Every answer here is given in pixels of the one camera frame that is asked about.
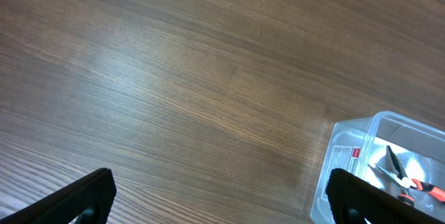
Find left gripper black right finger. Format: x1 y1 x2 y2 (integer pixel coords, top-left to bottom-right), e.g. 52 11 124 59
326 168 444 224

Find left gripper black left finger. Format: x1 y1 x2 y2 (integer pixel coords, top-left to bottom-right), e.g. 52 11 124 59
1 168 117 224

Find orange black needle-nose pliers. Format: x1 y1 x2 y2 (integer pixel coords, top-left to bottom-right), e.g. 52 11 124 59
375 146 444 207

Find clear plastic container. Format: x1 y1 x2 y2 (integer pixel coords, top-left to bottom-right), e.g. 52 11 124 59
310 111 444 223

